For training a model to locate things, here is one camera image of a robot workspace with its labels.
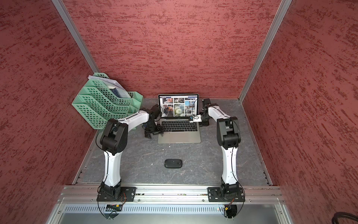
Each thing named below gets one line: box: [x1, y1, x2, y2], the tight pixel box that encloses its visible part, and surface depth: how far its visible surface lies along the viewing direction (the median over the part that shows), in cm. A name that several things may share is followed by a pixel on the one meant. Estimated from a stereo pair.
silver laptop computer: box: [157, 93, 201, 145], surface depth 102 cm
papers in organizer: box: [87, 75, 131, 98], surface depth 99 cm
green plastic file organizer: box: [71, 72, 144, 130], surface depth 99 cm
